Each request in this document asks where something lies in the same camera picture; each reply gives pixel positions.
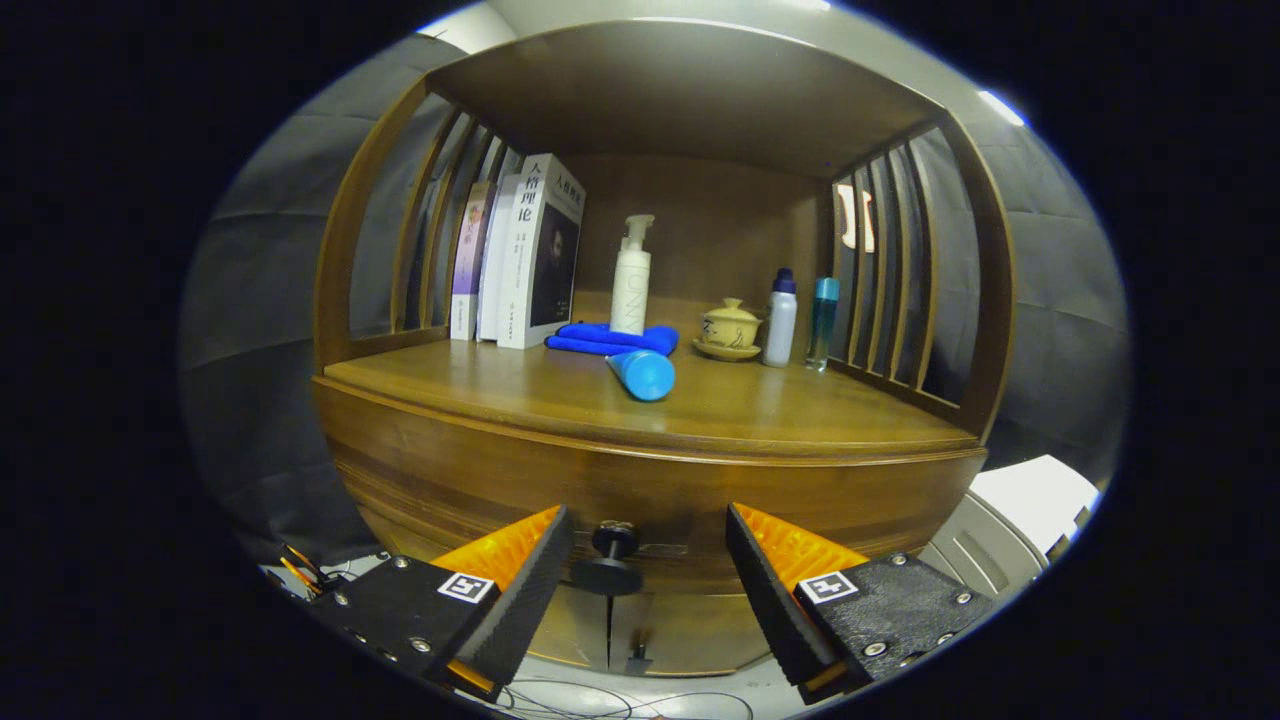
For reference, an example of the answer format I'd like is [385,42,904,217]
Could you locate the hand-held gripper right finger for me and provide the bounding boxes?
[725,502,996,706]

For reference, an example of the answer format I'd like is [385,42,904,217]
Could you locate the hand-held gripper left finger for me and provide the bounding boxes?
[315,503,576,701]

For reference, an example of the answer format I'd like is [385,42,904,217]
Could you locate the black drawer knob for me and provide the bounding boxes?
[572,520,644,598]

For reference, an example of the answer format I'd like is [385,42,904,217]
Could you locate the brown wooden drawer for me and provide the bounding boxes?
[315,380,989,596]

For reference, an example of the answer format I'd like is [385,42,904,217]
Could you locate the blue white cosmetic tube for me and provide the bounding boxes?
[606,349,677,403]

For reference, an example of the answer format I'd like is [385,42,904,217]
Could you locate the wooden countertop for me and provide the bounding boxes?
[322,290,986,466]

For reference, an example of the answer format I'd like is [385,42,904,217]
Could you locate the grey filing cabinet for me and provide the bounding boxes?
[918,455,1101,601]

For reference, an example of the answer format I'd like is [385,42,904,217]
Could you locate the brown wooden cabinet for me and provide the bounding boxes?
[312,20,1019,679]

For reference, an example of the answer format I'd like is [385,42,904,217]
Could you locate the orange black floor tool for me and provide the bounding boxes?
[278,543,328,598]

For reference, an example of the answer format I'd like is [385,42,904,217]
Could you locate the blue cloth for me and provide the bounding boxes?
[545,322,680,358]

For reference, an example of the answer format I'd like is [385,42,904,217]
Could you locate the yellow lidded teacup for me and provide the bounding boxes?
[692,297,765,363]

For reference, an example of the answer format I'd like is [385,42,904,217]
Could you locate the white bottle with blue cap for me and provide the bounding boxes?
[762,267,799,369]

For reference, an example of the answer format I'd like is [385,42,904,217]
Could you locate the teal bottle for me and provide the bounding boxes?
[806,277,841,373]

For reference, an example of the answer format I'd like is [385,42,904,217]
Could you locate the thin white book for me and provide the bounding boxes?
[476,173,523,343]

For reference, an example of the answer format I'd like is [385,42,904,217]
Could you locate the white pump bottle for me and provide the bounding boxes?
[609,214,656,336]

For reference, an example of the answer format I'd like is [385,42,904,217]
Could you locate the thick white book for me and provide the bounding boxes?
[496,153,587,351]

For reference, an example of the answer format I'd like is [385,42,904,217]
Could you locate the purple book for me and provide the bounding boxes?
[450,181,497,342]

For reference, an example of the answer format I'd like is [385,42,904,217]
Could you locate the long ceiling light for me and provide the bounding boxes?
[978,90,1029,129]

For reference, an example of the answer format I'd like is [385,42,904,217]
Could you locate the black floor cable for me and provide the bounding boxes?
[495,678,756,720]

